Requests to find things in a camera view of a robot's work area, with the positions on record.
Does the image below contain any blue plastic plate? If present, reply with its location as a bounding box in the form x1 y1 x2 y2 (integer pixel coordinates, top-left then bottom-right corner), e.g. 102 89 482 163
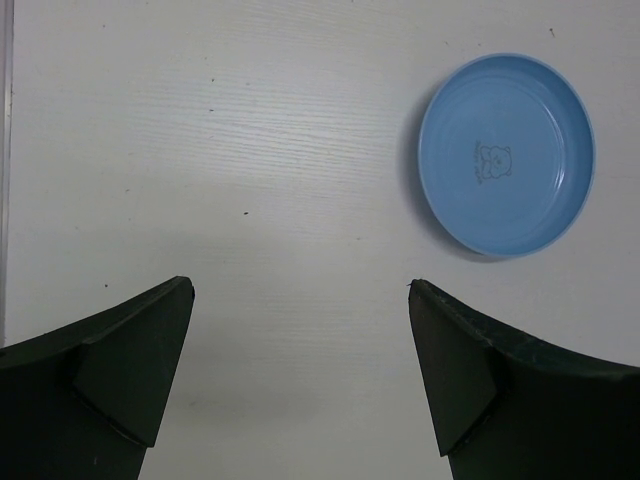
416 53 596 258

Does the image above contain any aluminium frame rail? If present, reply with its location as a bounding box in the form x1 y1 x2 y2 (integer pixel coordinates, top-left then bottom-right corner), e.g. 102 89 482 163
0 0 15 345

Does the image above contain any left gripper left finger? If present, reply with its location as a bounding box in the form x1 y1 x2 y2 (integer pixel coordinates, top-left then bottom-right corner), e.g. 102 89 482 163
1 276 195 479

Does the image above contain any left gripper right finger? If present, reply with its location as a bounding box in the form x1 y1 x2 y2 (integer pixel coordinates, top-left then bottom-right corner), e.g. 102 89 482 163
408 280 639 479

